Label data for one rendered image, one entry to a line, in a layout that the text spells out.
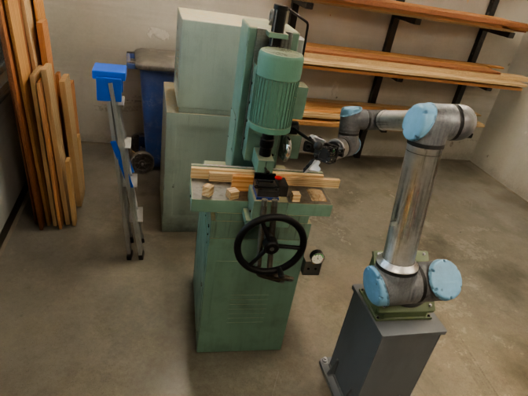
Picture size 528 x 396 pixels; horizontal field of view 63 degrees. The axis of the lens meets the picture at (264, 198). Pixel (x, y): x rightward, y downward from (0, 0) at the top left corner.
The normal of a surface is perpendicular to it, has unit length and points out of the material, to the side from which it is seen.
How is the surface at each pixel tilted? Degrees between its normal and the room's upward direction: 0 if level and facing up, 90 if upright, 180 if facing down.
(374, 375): 90
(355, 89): 90
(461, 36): 90
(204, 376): 0
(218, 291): 90
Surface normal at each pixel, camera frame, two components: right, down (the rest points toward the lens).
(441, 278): 0.32, -0.25
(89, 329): 0.15, -0.86
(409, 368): 0.22, 0.51
